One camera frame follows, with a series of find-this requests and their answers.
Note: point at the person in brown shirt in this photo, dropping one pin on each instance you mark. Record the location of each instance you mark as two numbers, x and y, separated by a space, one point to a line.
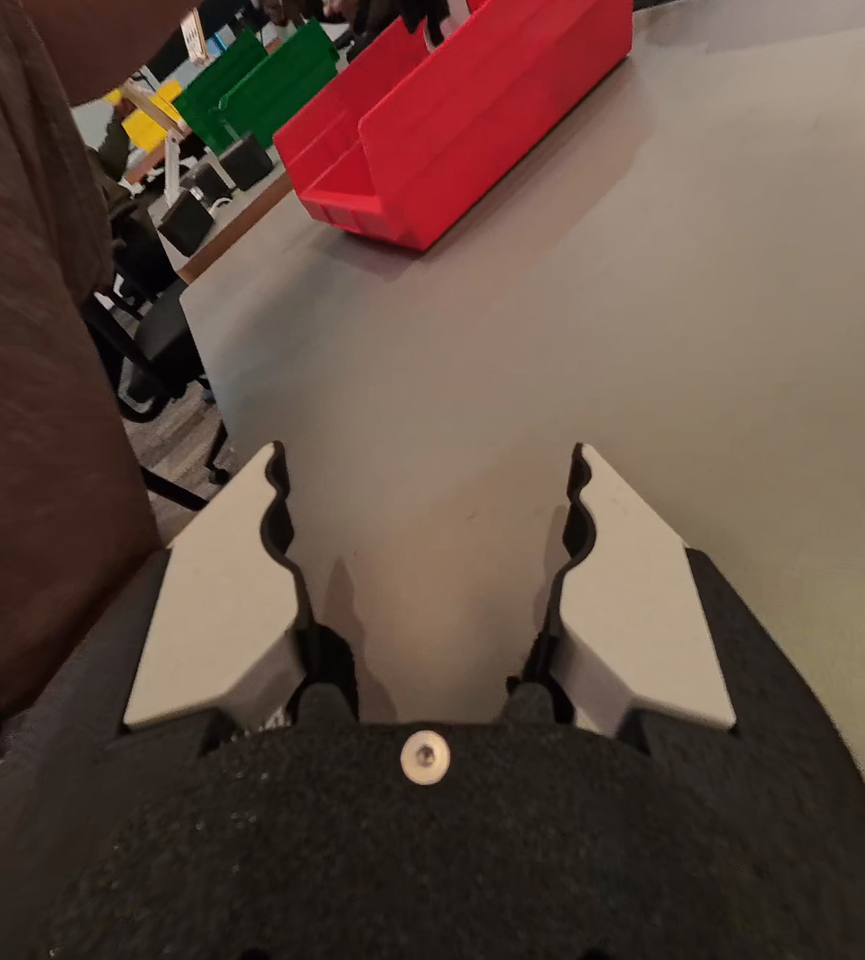
27 375

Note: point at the person's left forearm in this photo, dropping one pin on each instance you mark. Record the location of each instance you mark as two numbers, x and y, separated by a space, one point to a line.
102 45

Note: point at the black office chair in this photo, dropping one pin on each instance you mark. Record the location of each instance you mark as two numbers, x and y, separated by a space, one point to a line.
170 345

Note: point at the green plastic bin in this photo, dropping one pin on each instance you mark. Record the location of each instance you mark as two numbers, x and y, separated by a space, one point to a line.
215 82
282 90

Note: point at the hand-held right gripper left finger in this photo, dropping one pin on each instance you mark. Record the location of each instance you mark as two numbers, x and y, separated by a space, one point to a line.
215 622

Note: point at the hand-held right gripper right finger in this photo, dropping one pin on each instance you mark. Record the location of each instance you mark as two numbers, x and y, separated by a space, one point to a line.
642 622

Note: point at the black box device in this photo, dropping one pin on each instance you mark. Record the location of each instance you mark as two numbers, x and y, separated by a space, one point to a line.
185 221
215 181
246 161

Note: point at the red plastic bin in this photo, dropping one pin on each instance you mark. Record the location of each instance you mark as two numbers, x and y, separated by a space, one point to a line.
477 112

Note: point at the yellow plastic bin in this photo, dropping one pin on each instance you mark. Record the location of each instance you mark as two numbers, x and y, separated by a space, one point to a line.
147 131

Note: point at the wood-edged grey table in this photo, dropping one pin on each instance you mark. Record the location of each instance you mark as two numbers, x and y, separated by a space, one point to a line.
237 210

